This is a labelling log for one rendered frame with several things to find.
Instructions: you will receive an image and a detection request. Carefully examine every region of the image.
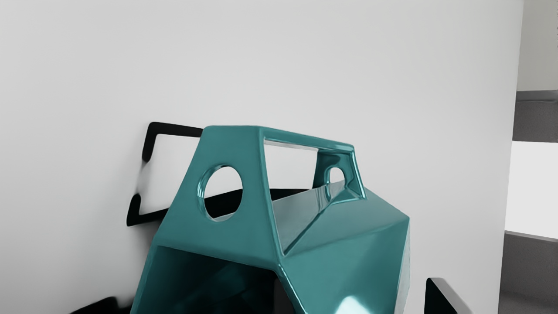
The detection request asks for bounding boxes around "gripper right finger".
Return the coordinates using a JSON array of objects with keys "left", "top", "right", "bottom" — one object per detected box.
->
[{"left": 425, "top": 277, "right": 474, "bottom": 314}]

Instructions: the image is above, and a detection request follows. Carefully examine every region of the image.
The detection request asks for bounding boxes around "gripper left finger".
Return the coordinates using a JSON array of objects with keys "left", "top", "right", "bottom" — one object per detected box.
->
[{"left": 69, "top": 296, "right": 133, "bottom": 314}]

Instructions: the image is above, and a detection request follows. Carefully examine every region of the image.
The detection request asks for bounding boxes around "teal faceted mug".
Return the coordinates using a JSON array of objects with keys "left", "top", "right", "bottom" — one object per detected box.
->
[{"left": 129, "top": 125, "right": 411, "bottom": 314}]

